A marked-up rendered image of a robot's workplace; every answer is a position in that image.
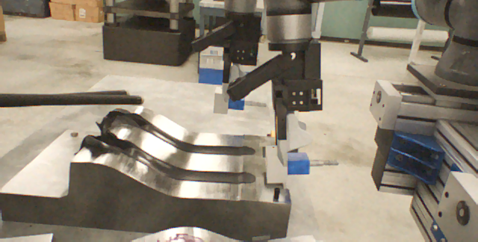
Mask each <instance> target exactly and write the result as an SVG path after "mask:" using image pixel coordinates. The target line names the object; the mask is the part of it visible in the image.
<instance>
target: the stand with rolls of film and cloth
mask: <svg viewBox="0 0 478 242"><path fill-rule="evenodd" d="M370 11H371V13H372V15H373V16H384V17H394V18H405V19H411V18H416V19H419V18H417V17H416V16H415V14H414V12H413V10H412V0H385V1H379V0H369V2H368V6H367V12H366V17H365V21H364V27H363V30H362V34H361V41H360V44H359V48H358V54H357V53H355V52H350V54H351V55H352V56H354V57H356V58H358V59H359V60H361V61H362V62H364V63H367V62H368V59H366V58H363V57H362V56H361V54H362V48H363V45H364V39H365V34H367V38H368V39H375V40H399V41H409V40H411V41H414V39H415V35H416V31H417V29H407V28H386V27H374V26H371V27H369V28H368V30H367V25H368V22H369V18H370ZM453 32H454V30H453V29H450V30H449V32H448V33H447V32H446V31H429V30H424V31H423V36H422V37H421V40H420V41H424V42H437V43H444V42H445V41H446V42H445V44H444V49H443V52H442V55H441V56H443V54H444V53H445V52H446V50H447V49H448V47H449V46H450V41H451V39H452V36H453ZM431 58H433V59H435V60H437V61H439V59H440V58H439V57H435V56H431Z"/></svg>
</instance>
